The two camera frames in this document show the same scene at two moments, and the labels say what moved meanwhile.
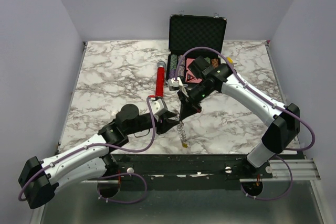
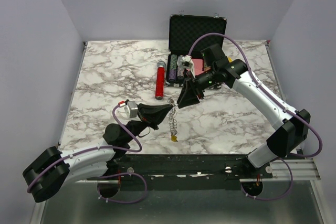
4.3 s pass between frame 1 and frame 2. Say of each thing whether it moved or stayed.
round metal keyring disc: moved
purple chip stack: stayed
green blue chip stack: stayed
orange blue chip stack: stayed
